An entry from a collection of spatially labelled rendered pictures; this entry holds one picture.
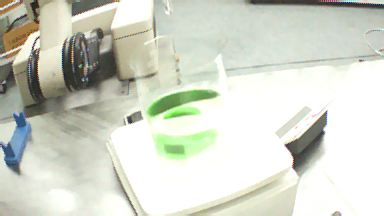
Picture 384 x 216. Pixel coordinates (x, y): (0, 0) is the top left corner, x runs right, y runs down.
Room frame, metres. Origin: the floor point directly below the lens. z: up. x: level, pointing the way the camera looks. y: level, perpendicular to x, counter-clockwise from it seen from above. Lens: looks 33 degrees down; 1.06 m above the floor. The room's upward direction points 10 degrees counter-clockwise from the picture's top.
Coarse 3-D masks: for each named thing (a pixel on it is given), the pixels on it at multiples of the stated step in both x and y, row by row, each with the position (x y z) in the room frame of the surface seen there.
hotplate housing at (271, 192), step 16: (112, 160) 0.34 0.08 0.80; (288, 176) 0.25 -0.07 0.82; (128, 192) 0.27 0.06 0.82; (256, 192) 0.24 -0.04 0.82; (272, 192) 0.24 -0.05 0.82; (288, 192) 0.24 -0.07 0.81; (208, 208) 0.23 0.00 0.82; (224, 208) 0.23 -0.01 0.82; (240, 208) 0.23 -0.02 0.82; (256, 208) 0.23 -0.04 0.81; (272, 208) 0.24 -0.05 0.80; (288, 208) 0.24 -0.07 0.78
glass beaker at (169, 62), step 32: (192, 32) 0.32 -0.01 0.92; (160, 64) 0.32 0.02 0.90; (192, 64) 0.32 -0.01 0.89; (224, 64) 0.29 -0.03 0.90; (160, 96) 0.26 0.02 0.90; (192, 96) 0.26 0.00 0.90; (224, 96) 0.28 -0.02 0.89; (160, 128) 0.27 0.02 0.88; (192, 128) 0.26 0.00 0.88; (224, 128) 0.27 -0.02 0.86; (160, 160) 0.27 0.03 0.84; (192, 160) 0.26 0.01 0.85
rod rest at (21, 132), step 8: (16, 112) 0.50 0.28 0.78; (16, 120) 0.50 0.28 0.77; (24, 120) 0.49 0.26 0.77; (16, 128) 0.49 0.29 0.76; (24, 128) 0.49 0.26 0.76; (16, 136) 0.47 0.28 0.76; (24, 136) 0.47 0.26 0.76; (0, 144) 0.42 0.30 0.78; (8, 144) 0.41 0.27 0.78; (16, 144) 0.45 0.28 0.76; (8, 152) 0.42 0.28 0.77; (16, 152) 0.42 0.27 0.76; (8, 160) 0.41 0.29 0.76; (16, 160) 0.41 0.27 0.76
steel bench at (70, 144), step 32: (352, 64) 0.52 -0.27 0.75; (128, 96) 0.53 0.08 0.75; (256, 96) 0.48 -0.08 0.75; (288, 96) 0.46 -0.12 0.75; (320, 96) 0.45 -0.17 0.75; (352, 96) 0.43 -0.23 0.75; (0, 128) 0.52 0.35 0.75; (32, 128) 0.50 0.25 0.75; (64, 128) 0.48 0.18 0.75; (96, 128) 0.47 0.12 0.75; (352, 128) 0.36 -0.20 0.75; (0, 160) 0.42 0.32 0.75; (32, 160) 0.41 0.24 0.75; (64, 160) 0.41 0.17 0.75; (96, 160) 0.40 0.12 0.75; (320, 160) 0.33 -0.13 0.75; (352, 160) 0.31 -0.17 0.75; (0, 192) 0.34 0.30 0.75; (32, 192) 0.34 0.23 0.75; (64, 192) 0.34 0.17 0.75; (96, 192) 0.34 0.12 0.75; (352, 192) 0.25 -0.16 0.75
